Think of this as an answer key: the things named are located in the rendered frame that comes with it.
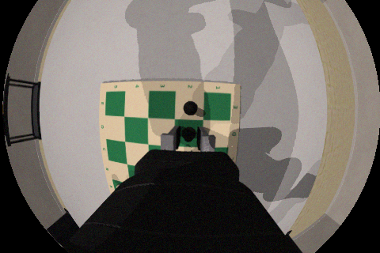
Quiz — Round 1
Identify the green and cream chessboard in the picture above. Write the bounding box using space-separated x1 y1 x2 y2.
99 81 241 193

